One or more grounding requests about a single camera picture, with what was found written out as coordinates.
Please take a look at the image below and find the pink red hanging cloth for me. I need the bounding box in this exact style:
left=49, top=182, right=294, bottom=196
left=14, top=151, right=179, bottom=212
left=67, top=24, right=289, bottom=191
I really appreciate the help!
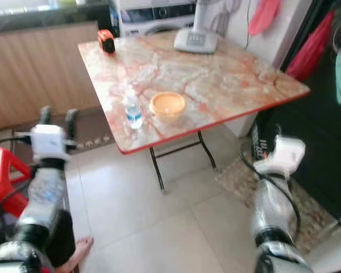
left=248, top=0, right=282, bottom=36

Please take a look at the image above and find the black power cord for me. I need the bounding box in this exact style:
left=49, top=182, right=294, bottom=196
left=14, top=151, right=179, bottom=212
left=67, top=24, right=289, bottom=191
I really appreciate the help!
left=246, top=0, right=252, bottom=49

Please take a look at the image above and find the red plastic stool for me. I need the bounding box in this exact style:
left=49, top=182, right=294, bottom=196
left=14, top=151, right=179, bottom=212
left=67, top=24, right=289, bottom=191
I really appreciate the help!
left=0, top=146, right=34, bottom=218

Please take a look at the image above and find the white standing fan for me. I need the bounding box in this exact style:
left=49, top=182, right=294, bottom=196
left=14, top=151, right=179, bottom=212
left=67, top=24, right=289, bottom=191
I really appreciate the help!
left=174, top=0, right=228, bottom=55

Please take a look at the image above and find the barefoot person in black trousers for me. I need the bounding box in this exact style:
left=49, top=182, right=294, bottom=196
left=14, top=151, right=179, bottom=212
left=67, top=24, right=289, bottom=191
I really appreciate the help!
left=43, top=209, right=95, bottom=273

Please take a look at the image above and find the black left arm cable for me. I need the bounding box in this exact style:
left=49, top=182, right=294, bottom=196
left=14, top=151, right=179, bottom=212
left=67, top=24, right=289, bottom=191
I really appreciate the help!
left=0, top=134, right=36, bottom=220

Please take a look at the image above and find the wooden cabinet with dark counter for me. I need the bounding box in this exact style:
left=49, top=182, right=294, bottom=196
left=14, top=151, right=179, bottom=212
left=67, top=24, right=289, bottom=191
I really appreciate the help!
left=0, top=9, right=114, bottom=130

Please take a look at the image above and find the small orange black device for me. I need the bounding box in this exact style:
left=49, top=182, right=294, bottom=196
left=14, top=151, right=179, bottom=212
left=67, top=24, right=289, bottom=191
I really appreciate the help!
left=97, top=29, right=115, bottom=54

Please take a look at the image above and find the clear plastic water bottle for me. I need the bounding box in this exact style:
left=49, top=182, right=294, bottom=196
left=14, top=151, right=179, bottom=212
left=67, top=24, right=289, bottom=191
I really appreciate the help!
left=123, top=85, right=144, bottom=130

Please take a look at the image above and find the orange plastic bowl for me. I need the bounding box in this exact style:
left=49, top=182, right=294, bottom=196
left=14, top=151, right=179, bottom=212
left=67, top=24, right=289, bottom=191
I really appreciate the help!
left=149, top=92, right=186, bottom=122

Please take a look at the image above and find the marble top folding table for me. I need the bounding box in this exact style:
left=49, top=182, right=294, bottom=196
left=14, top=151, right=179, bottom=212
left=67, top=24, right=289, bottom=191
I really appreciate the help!
left=78, top=28, right=311, bottom=194

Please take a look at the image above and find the black appliance with white stripes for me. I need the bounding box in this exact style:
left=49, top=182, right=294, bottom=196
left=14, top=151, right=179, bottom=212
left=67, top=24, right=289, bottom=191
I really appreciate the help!
left=250, top=122, right=271, bottom=166

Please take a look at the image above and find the dark red hanging cloth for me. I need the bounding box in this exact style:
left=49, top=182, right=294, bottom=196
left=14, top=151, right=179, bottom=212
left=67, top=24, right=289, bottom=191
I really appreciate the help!
left=285, top=10, right=336, bottom=81

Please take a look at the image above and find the speckled floor mat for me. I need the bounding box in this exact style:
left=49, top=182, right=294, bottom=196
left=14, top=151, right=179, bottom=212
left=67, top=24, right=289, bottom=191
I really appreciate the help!
left=215, top=154, right=336, bottom=254

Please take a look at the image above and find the brown door mat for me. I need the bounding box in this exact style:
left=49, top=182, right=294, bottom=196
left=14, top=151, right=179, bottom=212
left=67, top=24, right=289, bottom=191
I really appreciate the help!
left=17, top=107, right=115, bottom=154

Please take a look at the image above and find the white washing machine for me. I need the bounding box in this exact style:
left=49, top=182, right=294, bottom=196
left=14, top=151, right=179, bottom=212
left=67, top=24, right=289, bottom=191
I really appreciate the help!
left=115, top=0, right=197, bottom=38

